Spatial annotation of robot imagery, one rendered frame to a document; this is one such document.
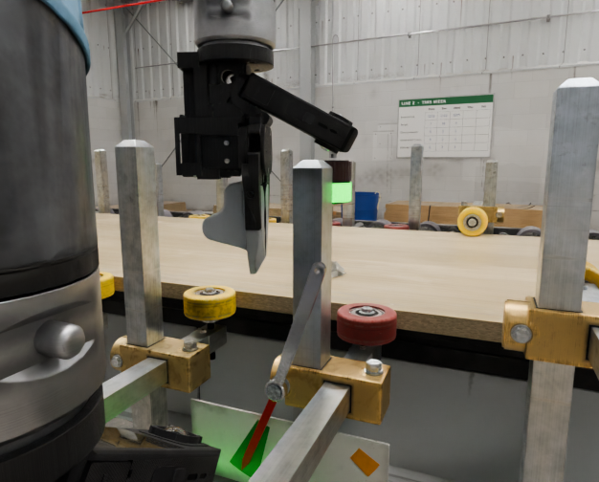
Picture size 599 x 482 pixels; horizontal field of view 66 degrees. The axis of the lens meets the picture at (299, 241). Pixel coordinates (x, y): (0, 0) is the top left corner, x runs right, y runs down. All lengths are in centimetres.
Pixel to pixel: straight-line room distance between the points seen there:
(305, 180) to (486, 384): 42
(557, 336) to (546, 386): 5
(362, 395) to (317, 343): 7
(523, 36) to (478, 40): 60
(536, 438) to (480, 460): 28
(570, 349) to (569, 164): 17
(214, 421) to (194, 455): 40
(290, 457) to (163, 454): 22
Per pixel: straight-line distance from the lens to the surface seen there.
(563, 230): 48
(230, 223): 45
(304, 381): 56
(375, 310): 65
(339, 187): 54
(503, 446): 80
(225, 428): 64
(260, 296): 74
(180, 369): 64
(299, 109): 44
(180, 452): 24
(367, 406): 54
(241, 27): 44
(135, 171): 63
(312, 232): 51
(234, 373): 89
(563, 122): 47
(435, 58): 793
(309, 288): 45
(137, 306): 67
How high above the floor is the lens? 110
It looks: 10 degrees down
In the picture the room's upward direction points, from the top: straight up
